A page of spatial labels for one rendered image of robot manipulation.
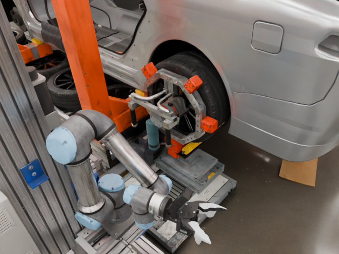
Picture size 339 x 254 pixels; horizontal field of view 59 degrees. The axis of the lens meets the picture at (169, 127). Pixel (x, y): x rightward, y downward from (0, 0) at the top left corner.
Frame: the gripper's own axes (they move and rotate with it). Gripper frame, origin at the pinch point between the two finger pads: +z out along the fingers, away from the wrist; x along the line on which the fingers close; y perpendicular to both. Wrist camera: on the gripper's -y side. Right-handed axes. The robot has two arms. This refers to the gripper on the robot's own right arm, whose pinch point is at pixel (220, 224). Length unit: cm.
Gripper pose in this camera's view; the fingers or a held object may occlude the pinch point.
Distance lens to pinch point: 100.8
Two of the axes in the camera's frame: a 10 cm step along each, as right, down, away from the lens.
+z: 8.9, 2.5, -3.8
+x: -4.5, 4.6, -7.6
